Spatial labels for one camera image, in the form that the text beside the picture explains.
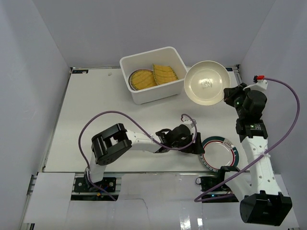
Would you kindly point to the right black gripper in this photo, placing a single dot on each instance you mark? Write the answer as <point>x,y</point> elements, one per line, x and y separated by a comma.
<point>230,94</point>

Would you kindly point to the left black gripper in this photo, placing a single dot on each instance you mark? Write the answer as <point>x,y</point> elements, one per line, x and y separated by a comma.
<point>198,145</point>

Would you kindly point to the green red rimmed plate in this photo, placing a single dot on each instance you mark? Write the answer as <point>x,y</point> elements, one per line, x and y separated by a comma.
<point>218,152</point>

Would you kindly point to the cream white plate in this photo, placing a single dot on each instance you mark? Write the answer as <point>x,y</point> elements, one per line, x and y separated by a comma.
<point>204,82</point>

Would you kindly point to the fan-shaped bamboo woven tray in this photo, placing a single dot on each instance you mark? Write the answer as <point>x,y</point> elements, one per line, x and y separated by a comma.
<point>163,74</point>

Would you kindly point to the orange sunburst pattern plate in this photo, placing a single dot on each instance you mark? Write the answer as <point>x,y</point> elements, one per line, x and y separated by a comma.
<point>130,80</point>

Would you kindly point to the round bamboo woven plate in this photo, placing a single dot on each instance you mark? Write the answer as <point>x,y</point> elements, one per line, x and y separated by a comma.
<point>144,80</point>

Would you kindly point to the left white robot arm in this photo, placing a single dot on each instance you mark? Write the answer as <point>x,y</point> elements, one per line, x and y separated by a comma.
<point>110,144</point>

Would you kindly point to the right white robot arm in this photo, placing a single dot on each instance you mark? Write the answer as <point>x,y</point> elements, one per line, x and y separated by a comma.
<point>261,200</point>

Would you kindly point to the white plastic bin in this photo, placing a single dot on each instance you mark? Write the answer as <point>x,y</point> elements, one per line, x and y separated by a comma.
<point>166,56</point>

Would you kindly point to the left blue table label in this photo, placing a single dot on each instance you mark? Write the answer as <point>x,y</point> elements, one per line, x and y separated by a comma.
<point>79,71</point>

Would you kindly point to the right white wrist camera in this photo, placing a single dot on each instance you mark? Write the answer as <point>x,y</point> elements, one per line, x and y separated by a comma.
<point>260,84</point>

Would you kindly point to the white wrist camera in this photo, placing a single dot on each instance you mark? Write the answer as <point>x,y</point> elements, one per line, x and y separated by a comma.
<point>260,84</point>
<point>189,122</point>

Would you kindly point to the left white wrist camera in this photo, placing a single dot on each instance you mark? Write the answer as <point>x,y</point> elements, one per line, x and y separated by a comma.
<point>189,122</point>

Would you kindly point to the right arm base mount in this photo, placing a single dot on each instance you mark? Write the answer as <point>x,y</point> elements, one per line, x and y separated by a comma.
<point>206,182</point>

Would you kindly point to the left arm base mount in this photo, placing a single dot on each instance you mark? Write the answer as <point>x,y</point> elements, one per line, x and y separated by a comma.
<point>82,191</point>

